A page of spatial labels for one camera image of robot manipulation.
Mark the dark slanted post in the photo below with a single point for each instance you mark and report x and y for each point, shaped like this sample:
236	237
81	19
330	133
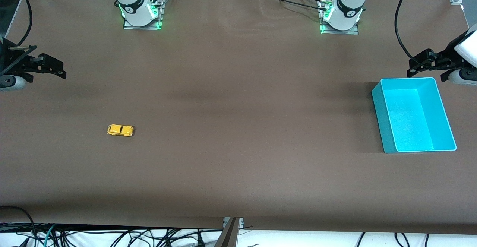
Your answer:
228	237

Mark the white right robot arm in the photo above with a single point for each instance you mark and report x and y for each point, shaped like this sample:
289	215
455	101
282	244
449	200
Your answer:
134	12

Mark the turquoise plastic bin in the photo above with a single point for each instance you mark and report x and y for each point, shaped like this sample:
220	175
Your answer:
410	124

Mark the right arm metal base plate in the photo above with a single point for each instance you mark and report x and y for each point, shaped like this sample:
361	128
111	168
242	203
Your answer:
143	27

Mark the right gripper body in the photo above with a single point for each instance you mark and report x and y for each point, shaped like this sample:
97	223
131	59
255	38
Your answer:
18	63

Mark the metal bracket with screws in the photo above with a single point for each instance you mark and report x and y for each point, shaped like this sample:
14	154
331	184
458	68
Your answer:
241	221

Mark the yellow beetle toy car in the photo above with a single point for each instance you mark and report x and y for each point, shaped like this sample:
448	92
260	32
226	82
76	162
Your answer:
120	129

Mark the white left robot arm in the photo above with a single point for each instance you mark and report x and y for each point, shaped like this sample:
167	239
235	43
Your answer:
346	16

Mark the brown table cover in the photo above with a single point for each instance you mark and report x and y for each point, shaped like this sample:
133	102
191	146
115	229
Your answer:
238	90

